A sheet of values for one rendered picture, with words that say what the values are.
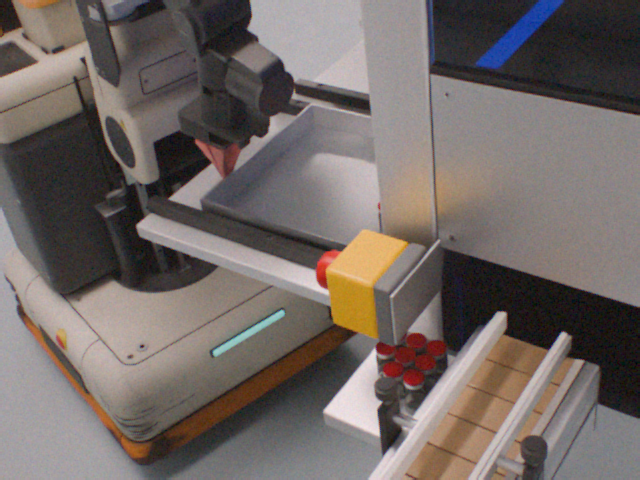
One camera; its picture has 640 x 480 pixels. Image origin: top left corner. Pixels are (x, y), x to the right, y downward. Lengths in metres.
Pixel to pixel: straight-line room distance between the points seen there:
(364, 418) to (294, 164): 0.47
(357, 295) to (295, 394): 1.32
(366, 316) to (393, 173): 0.14
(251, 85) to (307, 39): 2.61
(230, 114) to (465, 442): 0.52
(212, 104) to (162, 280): 1.04
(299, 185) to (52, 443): 1.17
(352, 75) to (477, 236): 0.67
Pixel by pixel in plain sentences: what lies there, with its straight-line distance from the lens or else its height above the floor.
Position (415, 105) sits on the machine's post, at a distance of 0.83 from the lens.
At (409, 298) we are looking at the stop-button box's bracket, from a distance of 0.88.
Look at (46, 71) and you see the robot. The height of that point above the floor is 0.80.
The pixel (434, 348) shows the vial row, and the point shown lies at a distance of 0.93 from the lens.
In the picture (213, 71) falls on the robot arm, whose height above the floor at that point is 1.09.
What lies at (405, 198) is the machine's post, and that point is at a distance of 0.89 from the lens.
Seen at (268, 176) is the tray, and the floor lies 0.88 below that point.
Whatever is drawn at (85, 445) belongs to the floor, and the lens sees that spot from 2.22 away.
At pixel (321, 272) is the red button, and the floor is 1.01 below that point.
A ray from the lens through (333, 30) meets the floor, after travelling 3.72.
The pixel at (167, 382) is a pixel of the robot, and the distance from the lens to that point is 1.93.
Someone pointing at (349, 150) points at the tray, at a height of 0.88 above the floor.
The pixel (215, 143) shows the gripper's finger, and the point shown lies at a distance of 1.17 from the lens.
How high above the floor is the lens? 1.59
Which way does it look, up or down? 38 degrees down
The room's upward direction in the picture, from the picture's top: 9 degrees counter-clockwise
